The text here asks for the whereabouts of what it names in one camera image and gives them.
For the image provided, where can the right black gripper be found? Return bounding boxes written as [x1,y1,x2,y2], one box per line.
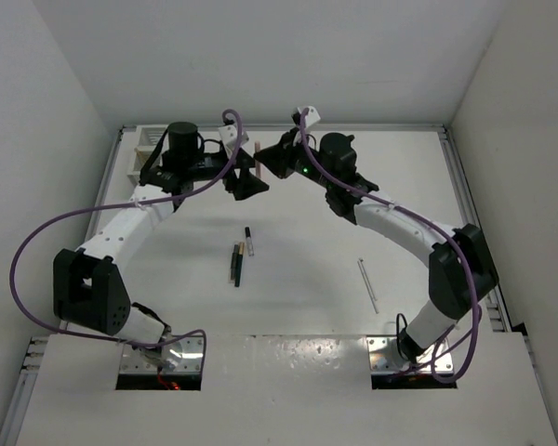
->
[257,126,336,190]

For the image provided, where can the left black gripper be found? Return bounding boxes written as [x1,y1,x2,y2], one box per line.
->
[184,144,267,199]

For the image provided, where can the pink makeup stick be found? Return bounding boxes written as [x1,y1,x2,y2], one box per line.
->
[254,140,262,179]

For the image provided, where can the black clear mascara tube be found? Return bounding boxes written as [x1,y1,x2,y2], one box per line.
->
[245,227,254,256]

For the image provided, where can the dark green gold pencil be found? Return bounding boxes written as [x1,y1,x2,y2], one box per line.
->
[233,242,246,287]

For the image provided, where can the black grey makeup pencil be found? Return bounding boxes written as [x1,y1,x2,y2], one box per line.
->
[229,243,239,282]

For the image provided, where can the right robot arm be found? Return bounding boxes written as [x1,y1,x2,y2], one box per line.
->
[255,129,498,367]

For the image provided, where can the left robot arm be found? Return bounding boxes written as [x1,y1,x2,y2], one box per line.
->
[53,121,269,346]

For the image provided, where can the white two-slot organizer box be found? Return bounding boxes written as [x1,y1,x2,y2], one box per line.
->
[125,125,166,186]

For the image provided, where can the thin clear silver stick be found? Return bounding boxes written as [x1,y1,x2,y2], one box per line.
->
[357,257,379,314]

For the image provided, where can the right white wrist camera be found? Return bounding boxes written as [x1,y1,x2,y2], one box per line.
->
[291,106,321,134]

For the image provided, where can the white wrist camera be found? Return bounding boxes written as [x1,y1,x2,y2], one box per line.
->
[218,124,249,157]
[291,106,321,134]

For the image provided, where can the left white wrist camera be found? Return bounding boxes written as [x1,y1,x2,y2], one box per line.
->
[218,124,249,157]

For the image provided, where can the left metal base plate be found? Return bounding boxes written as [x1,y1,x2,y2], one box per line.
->
[119,335,204,375]

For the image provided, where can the metal base plate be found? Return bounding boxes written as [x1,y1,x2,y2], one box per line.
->
[365,335,455,377]
[119,335,204,375]

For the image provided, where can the aluminium frame rail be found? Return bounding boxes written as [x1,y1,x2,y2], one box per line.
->
[438,126,512,333]

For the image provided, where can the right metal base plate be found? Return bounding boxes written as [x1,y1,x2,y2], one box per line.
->
[365,335,455,377]

